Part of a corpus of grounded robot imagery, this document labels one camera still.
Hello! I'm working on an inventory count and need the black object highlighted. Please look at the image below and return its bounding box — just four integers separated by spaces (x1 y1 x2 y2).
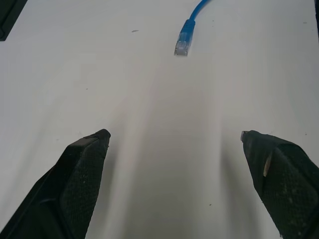
0 0 27 42

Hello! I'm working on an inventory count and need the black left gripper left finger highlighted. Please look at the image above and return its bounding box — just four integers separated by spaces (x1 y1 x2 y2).
0 128 112 239

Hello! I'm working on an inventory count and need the blue ethernet cable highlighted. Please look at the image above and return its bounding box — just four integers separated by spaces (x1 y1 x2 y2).
174 0 209 57

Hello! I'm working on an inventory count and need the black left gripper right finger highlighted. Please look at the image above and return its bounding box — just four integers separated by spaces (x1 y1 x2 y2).
240 129 319 239

